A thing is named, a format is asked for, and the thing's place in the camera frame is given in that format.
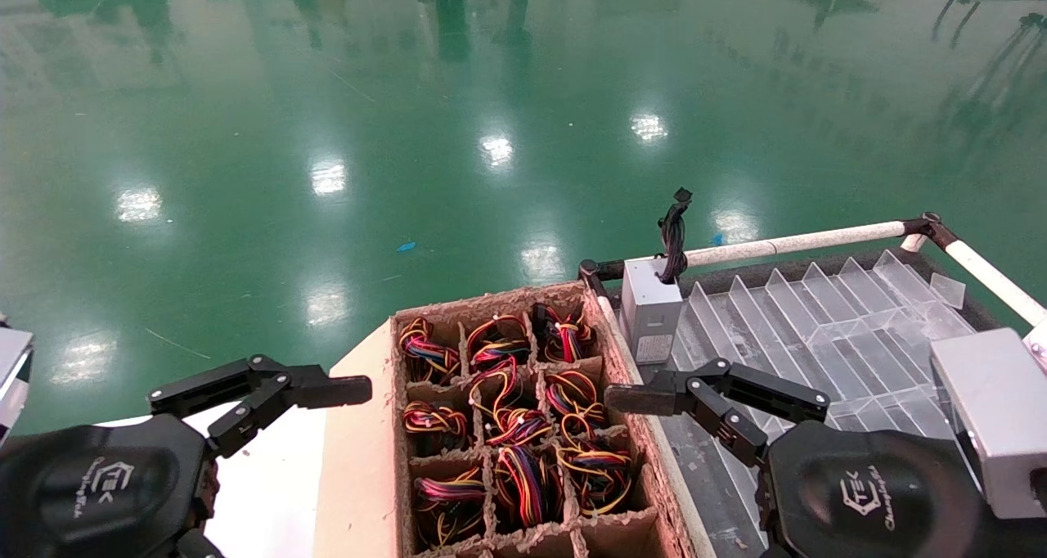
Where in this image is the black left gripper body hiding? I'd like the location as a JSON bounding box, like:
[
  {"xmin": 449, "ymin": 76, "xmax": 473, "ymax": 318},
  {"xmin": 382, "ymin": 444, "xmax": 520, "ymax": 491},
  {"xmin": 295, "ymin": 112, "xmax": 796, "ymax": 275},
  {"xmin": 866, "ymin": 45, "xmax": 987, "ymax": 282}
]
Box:
[{"xmin": 0, "ymin": 415, "xmax": 220, "ymax": 558}]

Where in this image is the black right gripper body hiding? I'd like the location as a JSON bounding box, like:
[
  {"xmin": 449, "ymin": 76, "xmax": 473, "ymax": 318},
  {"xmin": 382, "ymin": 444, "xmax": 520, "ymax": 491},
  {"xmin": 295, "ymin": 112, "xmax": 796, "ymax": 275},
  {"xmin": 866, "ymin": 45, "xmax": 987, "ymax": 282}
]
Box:
[{"xmin": 757, "ymin": 421, "xmax": 1047, "ymax": 558}]

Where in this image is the power supply with coloured wires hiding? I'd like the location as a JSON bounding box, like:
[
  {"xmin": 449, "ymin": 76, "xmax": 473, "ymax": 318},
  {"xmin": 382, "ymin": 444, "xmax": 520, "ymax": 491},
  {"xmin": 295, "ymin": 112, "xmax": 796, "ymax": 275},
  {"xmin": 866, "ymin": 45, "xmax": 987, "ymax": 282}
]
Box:
[
  {"xmin": 491, "ymin": 445, "xmax": 565, "ymax": 530},
  {"xmin": 544, "ymin": 370, "xmax": 610, "ymax": 432},
  {"xmin": 468, "ymin": 358, "xmax": 559, "ymax": 448},
  {"xmin": 413, "ymin": 468, "xmax": 490, "ymax": 551},
  {"xmin": 398, "ymin": 317, "xmax": 463, "ymax": 383},
  {"xmin": 401, "ymin": 400, "xmax": 471, "ymax": 457},
  {"xmin": 466, "ymin": 314, "xmax": 532, "ymax": 371},
  {"xmin": 532, "ymin": 303, "xmax": 596, "ymax": 364},
  {"xmin": 556, "ymin": 415, "xmax": 635, "ymax": 518}
]

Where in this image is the clear acrylic divider tray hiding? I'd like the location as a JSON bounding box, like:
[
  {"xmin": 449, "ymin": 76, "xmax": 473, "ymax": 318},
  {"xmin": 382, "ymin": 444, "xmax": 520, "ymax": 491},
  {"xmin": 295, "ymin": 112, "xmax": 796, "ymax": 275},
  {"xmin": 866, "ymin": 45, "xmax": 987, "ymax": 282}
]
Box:
[{"xmin": 654, "ymin": 250, "xmax": 978, "ymax": 558}]

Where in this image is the long white cart tube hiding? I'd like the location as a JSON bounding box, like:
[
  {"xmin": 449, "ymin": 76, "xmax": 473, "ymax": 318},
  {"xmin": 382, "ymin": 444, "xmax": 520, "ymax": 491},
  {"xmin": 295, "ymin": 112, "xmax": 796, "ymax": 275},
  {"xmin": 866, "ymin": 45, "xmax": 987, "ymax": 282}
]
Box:
[
  {"xmin": 597, "ymin": 295, "xmax": 717, "ymax": 558},
  {"xmin": 684, "ymin": 220, "xmax": 910, "ymax": 269},
  {"xmin": 945, "ymin": 239, "xmax": 1047, "ymax": 327}
]

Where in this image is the beige flat board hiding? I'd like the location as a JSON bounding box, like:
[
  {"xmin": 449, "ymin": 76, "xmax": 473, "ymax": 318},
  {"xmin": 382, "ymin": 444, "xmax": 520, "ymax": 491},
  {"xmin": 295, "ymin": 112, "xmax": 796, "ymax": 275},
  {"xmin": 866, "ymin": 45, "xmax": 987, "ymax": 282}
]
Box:
[{"xmin": 313, "ymin": 319, "xmax": 402, "ymax": 558}]

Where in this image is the cardboard divider box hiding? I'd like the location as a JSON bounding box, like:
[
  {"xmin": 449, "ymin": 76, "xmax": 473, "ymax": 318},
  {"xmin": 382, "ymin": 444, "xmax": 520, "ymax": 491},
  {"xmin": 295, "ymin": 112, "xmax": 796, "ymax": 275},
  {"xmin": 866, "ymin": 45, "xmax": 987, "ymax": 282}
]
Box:
[{"xmin": 391, "ymin": 280, "xmax": 704, "ymax": 558}]

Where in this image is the black tube corner connector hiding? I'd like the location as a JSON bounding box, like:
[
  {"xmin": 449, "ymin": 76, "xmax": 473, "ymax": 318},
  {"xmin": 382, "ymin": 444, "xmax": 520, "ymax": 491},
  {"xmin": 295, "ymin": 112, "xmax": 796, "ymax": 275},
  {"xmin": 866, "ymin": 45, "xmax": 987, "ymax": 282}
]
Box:
[
  {"xmin": 578, "ymin": 258, "xmax": 627, "ymax": 297},
  {"xmin": 900, "ymin": 212, "xmax": 962, "ymax": 252}
]

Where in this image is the small clear acrylic piece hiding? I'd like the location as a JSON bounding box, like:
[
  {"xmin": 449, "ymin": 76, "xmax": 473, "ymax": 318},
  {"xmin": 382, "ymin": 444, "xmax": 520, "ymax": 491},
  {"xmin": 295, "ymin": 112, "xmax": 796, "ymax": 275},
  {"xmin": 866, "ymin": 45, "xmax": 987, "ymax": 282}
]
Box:
[{"xmin": 930, "ymin": 272, "xmax": 968, "ymax": 310}]

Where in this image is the grey power supply black cable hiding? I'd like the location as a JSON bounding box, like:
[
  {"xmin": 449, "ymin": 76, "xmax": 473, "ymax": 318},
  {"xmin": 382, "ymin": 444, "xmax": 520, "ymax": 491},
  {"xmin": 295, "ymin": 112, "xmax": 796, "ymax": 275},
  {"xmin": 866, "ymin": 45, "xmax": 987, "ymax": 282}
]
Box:
[{"xmin": 619, "ymin": 187, "xmax": 694, "ymax": 367}]

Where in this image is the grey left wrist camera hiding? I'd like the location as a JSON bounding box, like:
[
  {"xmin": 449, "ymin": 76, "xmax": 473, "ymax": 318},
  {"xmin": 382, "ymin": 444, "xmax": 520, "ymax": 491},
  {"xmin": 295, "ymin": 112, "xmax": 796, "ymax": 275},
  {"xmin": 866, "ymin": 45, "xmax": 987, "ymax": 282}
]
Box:
[{"xmin": 0, "ymin": 313, "xmax": 35, "ymax": 446}]

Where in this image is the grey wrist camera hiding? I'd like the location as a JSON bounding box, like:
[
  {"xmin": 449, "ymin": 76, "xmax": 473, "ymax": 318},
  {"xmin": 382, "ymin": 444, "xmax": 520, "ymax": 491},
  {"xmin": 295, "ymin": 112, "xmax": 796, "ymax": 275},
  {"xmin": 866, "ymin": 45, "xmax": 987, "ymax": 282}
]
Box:
[
  {"xmin": 0, "ymin": 313, "xmax": 35, "ymax": 446},
  {"xmin": 931, "ymin": 327, "xmax": 1047, "ymax": 520}
]

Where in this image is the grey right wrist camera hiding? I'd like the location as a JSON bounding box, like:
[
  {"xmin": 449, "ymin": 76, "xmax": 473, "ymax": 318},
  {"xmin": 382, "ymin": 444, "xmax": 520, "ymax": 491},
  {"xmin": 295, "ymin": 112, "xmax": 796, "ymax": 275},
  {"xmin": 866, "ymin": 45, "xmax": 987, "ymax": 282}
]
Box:
[{"xmin": 931, "ymin": 327, "xmax": 1047, "ymax": 520}]

